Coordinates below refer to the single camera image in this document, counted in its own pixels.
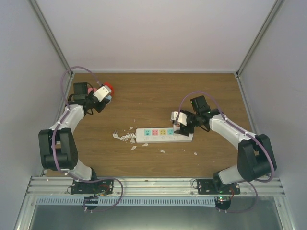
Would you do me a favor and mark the red cube socket adapter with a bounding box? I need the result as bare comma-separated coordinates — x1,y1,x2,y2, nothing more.
103,82,115,96

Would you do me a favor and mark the pink plug adapter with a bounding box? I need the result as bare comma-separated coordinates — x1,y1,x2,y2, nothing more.
88,88,95,94

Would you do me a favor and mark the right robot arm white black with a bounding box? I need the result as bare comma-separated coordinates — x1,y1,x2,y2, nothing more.
171,96,277,194

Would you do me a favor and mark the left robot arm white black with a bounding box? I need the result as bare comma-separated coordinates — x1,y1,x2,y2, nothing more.
38,82,114,194

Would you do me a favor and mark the white power strip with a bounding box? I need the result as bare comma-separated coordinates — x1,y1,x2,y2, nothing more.
136,128,193,144

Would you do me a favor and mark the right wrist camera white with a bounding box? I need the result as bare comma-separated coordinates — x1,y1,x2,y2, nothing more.
171,111,188,126

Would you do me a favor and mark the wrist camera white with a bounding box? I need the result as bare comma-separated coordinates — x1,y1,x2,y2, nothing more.
94,86,111,102
171,111,188,126

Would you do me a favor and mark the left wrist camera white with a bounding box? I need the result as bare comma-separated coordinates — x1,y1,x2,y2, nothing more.
94,86,111,102

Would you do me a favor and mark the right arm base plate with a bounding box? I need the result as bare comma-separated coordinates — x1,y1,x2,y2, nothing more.
196,178,241,195

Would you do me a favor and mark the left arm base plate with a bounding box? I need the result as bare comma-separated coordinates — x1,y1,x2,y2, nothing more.
67,179,114,196

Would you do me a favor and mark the slotted cable duct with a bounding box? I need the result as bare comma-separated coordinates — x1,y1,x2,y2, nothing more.
36,196,215,207

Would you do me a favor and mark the aluminium rail front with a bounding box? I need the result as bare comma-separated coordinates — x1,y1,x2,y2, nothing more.
26,177,285,197

